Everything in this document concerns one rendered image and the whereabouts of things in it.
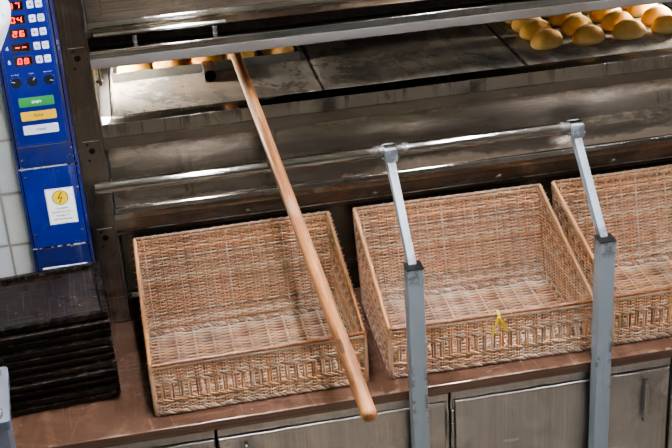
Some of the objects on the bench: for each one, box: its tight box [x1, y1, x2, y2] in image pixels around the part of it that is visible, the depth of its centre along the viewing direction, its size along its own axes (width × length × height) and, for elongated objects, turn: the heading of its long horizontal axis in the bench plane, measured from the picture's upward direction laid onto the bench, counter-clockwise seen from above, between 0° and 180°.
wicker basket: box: [351, 183, 593, 379], centre depth 340 cm, size 49×56×28 cm
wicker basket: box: [131, 211, 370, 417], centre depth 332 cm, size 49×56×28 cm
